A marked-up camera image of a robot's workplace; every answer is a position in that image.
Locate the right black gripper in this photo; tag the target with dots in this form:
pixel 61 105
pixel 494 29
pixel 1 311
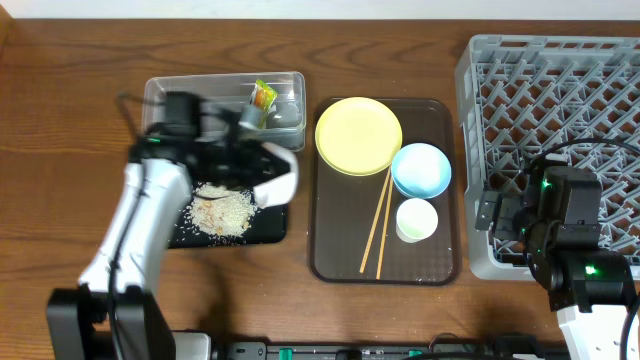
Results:
pixel 486 215

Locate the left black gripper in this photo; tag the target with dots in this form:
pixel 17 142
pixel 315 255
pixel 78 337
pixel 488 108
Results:
pixel 242 163

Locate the rice food waste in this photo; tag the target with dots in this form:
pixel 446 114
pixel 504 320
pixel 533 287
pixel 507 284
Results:
pixel 218 212

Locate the white bowl with food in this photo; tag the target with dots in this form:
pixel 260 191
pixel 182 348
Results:
pixel 281 189

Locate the green orange snack wrapper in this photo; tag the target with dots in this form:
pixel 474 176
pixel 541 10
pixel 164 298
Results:
pixel 262 99

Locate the light blue bowl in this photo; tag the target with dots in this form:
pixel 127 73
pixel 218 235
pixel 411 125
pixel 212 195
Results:
pixel 421 170

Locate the white cup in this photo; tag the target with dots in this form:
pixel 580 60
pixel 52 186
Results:
pixel 416 220

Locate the wooden chopstick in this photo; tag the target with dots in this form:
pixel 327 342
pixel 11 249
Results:
pixel 375 222
pixel 389 192

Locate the yellow plate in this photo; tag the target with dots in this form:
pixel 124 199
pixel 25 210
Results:
pixel 358 136

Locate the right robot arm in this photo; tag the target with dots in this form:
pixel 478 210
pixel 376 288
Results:
pixel 590 289

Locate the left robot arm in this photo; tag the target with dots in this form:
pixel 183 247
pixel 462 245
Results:
pixel 112 313

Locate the clear plastic waste bin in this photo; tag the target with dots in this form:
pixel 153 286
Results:
pixel 233 91

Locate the grey dishwasher rack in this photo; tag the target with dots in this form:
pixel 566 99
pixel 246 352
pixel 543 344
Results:
pixel 520 95

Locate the black plastic tray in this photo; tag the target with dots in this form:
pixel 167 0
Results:
pixel 268 226

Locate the brown serving tray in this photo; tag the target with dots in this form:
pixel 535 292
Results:
pixel 343 210

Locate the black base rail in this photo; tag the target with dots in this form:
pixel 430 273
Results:
pixel 514 347

